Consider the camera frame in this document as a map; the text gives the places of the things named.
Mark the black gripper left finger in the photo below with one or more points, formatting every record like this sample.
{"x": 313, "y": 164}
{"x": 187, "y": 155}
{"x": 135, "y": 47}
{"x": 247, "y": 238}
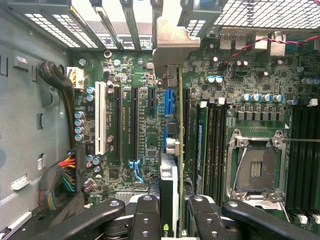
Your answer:
{"x": 146, "y": 222}

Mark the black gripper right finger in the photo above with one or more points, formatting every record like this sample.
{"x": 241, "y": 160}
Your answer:
{"x": 207, "y": 225}

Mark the small finned silver heatsink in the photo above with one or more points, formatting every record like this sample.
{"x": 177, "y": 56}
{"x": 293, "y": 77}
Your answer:
{"x": 123, "y": 196}

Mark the black RAM slot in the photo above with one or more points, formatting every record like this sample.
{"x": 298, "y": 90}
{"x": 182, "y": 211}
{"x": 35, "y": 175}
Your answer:
{"x": 297, "y": 160}
{"x": 313, "y": 160}
{"x": 212, "y": 150}
{"x": 221, "y": 150}

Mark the silver CPU socket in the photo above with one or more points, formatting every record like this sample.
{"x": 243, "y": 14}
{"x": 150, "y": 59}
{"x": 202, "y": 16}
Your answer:
{"x": 257, "y": 167}

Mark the green RAM stick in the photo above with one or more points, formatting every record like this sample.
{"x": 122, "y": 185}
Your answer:
{"x": 203, "y": 140}

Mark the long black expansion slot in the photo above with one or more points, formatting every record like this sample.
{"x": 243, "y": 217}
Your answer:
{"x": 135, "y": 125}
{"x": 187, "y": 112}
{"x": 118, "y": 125}

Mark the blue-top silver capacitor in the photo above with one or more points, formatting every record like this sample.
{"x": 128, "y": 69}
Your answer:
{"x": 79, "y": 122}
{"x": 79, "y": 115}
{"x": 79, "y": 137}
{"x": 79, "y": 130}

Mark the white PCI expansion slot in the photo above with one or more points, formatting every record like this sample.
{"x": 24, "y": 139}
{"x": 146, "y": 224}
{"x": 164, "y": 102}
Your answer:
{"x": 100, "y": 117}

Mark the white sticker label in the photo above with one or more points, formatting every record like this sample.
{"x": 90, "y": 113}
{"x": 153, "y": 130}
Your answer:
{"x": 41, "y": 162}

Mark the blue expansion slot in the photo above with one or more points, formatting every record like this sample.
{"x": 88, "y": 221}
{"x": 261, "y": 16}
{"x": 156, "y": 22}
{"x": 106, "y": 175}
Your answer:
{"x": 169, "y": 102}

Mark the short black expansion slot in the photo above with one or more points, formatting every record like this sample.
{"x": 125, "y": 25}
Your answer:
{"x": 151, "y": 97}

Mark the thin steel locking lever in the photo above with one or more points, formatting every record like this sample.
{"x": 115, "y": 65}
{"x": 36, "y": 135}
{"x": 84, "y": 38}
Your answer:
{"x": 302, "y": 141}

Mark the green PC motherboard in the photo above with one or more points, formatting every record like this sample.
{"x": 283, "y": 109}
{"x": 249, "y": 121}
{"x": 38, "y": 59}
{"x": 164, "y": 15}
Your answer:
{"x": 250, "y": 82}

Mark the white power connector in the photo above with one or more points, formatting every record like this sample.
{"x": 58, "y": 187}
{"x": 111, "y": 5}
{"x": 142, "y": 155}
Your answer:
{"x": 76, "y": 78}

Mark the grey metal PC case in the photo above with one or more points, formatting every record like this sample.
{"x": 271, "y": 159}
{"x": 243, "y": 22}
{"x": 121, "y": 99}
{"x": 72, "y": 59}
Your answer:
{"x": 22, "y": 105}

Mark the silver rear port block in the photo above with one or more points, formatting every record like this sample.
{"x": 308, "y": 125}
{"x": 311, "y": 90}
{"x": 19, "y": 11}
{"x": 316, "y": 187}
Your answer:
{"x": 277, "y": 43}

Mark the perforated grey metal cage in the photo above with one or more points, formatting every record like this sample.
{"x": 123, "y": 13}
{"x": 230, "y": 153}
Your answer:
{"x": 270, "y": 13}

